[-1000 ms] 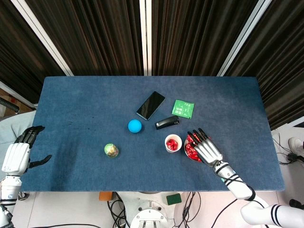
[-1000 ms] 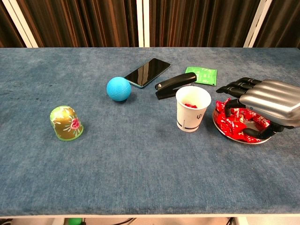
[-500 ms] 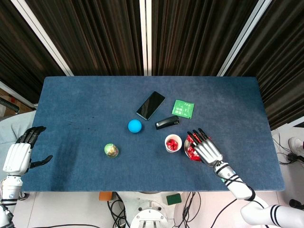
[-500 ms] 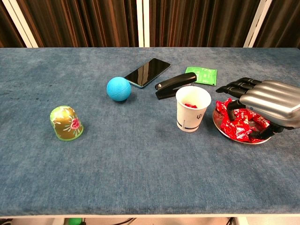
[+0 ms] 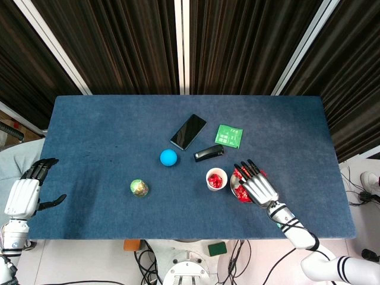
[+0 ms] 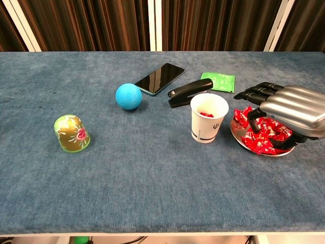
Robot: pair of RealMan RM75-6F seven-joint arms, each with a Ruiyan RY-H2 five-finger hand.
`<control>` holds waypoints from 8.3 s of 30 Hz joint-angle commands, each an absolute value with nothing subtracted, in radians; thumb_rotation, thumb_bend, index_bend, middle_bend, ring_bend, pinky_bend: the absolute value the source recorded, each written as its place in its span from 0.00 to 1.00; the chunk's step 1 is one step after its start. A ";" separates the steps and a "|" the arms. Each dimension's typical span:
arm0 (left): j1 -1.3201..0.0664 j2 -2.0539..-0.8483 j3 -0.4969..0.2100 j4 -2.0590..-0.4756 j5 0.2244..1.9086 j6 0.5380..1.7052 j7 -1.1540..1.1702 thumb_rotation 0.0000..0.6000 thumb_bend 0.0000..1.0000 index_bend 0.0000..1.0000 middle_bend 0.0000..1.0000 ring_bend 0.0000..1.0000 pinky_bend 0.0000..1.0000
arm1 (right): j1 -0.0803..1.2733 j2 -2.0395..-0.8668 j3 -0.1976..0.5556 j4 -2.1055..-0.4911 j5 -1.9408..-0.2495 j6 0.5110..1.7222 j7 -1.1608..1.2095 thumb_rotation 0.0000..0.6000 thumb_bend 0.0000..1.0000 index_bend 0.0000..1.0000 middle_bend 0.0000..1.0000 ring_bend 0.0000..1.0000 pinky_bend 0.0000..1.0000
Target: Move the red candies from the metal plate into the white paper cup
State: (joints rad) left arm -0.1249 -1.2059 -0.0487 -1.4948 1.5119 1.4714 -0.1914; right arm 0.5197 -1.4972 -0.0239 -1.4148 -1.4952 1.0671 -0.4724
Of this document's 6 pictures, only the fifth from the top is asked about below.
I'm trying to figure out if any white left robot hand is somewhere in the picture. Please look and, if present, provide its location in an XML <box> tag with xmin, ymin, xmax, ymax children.
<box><xmin>4</xmin><ymin>157</ymin><xmax>68</xmax><ymax>219</ymax></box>

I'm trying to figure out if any dark brown curtain panel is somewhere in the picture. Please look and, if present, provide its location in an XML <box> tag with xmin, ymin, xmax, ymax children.
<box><xmin>0</xmin><ymin>0</ymin><xmax>84</xmax><ymax>128</ymax></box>
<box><xmin>189</xmin><ymin>0</ymin><xmax>324</xmax><ymax>96</ymax></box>
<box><xmin>29</xmin><ymin>0</ymin><xmax>181</xmax><ymax>96</ymax></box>
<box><xmin>280</xmin><ymin>0</ymin><xmax>380</xmax><ymax>163</ymax></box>

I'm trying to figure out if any green sachet packet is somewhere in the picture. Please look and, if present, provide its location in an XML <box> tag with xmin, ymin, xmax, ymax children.
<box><xmin>214</xmin><ymin>123</ymin><xmax>244</xmax><ymax>148</ymax></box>

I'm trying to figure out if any blue ball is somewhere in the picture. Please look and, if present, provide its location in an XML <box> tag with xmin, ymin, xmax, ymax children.
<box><xmin>160</xmin><ymin>148</ymin><xmax>179</xmax><ymax>167</ymax></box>

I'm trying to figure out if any white paper cup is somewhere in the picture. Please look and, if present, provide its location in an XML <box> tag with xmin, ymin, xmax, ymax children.
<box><xmin>205</xmin><ymin>167</ymin><xmax>229</xmax><ymax>192</ymax></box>

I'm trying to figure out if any black ribbed tube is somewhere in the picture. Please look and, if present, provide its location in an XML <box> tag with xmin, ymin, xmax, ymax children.
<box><xmin>0</xmin><ymin>121</ymin><xmax>25</xmax><ymax>143</ymax></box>

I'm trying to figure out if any person's blue jeans leg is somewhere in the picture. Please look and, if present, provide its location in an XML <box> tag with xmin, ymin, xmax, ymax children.
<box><xmin>0</xmin><ymin>138</ymin><xmax>45</xmax><ymax>186</ymax></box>

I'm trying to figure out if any black shoe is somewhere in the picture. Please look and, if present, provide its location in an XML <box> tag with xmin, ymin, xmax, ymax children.
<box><xmin>362</xmin><ymin>248</ymin><xmax>380</xmax><ymax>262</ymax></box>

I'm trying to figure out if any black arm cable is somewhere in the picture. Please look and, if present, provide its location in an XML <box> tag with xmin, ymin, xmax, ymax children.
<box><xmin>265</xmin><ymin>248</ymin><xmax>300</xmax><ymax>285</ymax></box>

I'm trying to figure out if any black stapler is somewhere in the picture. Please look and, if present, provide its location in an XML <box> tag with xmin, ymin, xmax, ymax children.
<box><xmin>193</xmin><ymin>144</ymin><xmax>225</xmax><ymax>163</ymax></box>

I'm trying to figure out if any black cable bundle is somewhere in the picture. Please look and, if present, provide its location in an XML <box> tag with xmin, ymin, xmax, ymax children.
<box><xmin>133</xmin><ymin>240</ymin><xmax>163</xmax><ymax>285</ymax></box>
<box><xmin>216</xmin><ymin>239</ymin><xmax>254</xmax><ymax>285</ymax></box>

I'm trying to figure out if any white shoe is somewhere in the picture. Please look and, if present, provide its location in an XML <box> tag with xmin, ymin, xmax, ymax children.
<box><xmin>360</xmin><ymin>171</ymin><xmax>380</xmax><ymax>194</ymax></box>

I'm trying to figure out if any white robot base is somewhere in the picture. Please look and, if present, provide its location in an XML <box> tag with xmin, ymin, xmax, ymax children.
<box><xmin>147</xmin><ymin>239</ymin><xmax>228</xmax><ymax>285</ymax></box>

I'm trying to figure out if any blue felt table cloth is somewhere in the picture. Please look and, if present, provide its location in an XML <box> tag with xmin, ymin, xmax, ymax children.
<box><xmin>25</xmin><ymin>94</ymin><xmax>357</xmax><ymax>240</ymax></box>

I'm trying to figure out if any black power adapter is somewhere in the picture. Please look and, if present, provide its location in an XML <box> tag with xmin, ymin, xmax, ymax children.
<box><xmin>359</xmin><ymin>191</ymin><xmax>380</xmax><ymax>205</ymax></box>

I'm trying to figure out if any green round can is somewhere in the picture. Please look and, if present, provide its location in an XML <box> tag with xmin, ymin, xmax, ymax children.
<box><xmin>129</xmin><ymin>178</ymin><xmax>149</xmax><ymax>198</ymax></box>

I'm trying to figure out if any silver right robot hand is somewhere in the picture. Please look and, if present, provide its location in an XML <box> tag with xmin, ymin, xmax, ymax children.
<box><xmin>233</xmin><ymin>159</ymin><xmax>280</xmax><ymax>209</ymax></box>

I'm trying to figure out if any black smartphone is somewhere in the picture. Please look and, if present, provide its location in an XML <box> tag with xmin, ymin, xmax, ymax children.
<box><xmin>170</xmin><ymin>113</ymin><xmax>207</xmax><ymax>151</ymax></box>

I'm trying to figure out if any bowl of red candies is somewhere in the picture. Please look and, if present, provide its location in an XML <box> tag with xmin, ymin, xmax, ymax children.
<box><xmin>229</xmin><ymin>166</ymin><xmax>270</xmax><ymax>205</ymax></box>

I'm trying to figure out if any white frame post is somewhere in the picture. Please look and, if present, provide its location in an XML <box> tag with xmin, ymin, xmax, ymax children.
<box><xmin>271</xmin><ymin>0</ymin><xmax>341</xmax><ymax>96</ymax></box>
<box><xmin>13</xmin><ymin>0</ymin><xmax>93</xmax><ymax>96</ymax></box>
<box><xmin>174</xmin><ymin>0</ymin><xmax>191</xmax><ymax>96</ymax></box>

